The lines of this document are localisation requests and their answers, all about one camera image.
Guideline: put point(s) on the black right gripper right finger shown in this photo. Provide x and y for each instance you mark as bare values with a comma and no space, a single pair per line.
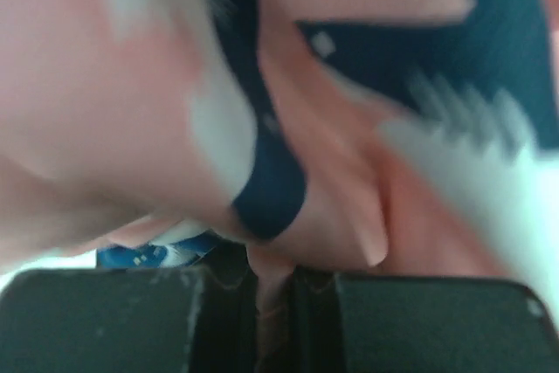
358,323

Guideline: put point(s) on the blue white red cloth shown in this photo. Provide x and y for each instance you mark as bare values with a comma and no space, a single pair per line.
183,253

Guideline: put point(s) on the pink shark print cloth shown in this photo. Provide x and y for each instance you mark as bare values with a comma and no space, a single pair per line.
394,138

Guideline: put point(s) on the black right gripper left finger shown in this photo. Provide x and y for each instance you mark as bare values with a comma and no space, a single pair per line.
184,319

